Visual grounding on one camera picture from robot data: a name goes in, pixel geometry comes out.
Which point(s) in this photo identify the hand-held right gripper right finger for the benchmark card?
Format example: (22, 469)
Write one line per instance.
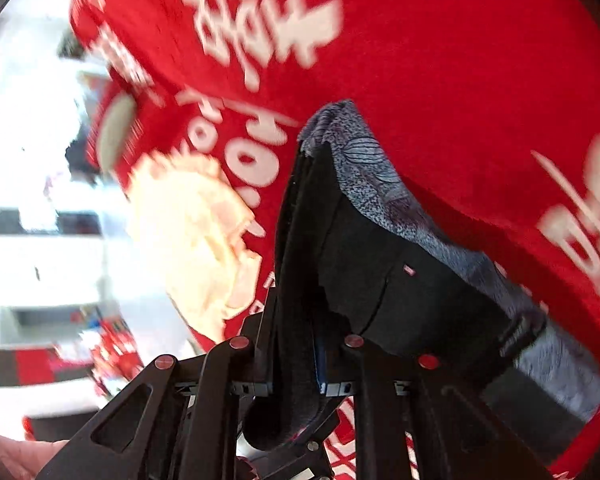
(340, 375)

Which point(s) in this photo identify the white shelf unit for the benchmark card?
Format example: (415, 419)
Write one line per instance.
(45, 270)

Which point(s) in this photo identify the cream fluffy cloth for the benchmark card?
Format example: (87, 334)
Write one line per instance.
(195, 250)

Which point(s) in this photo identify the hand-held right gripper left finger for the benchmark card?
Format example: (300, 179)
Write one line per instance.
(265, 355)

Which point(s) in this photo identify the red and black box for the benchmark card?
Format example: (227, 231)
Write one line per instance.
(35, 366)

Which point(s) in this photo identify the person's left hand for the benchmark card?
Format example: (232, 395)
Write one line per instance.
(15, 457)

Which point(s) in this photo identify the red printed blanket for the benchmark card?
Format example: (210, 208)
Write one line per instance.
(430, 75)

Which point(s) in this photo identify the black pants with blue trim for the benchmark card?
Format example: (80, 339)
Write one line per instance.
(405, 300)

